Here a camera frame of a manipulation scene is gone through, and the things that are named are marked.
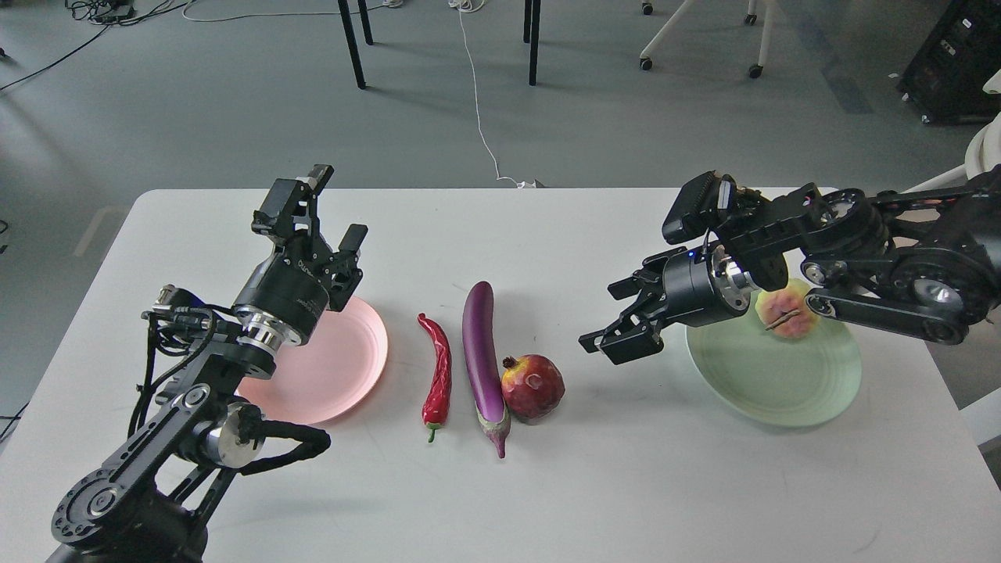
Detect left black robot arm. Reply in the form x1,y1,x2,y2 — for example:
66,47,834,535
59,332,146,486
49,164,368,562

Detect light green plate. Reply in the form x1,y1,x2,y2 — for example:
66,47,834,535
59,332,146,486
686,292,862,428

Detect purple eggplant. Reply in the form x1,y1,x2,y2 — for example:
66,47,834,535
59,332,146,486
461,282,511,459

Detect pink plate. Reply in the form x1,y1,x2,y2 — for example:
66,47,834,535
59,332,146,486
237,296,389,425

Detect white office chair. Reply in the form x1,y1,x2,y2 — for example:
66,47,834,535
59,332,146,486
905,112,1000,195

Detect red chili pepper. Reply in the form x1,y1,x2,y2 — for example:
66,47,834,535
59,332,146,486
416,313,453,444

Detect red pomegranate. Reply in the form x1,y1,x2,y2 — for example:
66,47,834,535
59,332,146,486
501,355,565,421

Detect white chair base with casters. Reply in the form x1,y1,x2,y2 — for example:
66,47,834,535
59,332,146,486
639,0,777,79

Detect black equipment case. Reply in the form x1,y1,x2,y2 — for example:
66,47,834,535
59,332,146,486
897,1,1000,125

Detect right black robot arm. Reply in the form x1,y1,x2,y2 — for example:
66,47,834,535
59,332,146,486
579,168,1000,364

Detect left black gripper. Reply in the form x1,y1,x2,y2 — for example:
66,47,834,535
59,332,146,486
235,164,368,349

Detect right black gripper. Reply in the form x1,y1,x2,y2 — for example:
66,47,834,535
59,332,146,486
579,246,760,366

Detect black cables on floor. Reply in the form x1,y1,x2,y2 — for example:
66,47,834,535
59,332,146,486
0,0,188,95

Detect black table legs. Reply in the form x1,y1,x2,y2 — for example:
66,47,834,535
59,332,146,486
337,0,542,90

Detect white cable on floor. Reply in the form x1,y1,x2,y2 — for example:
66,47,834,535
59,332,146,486
448,0,540,189

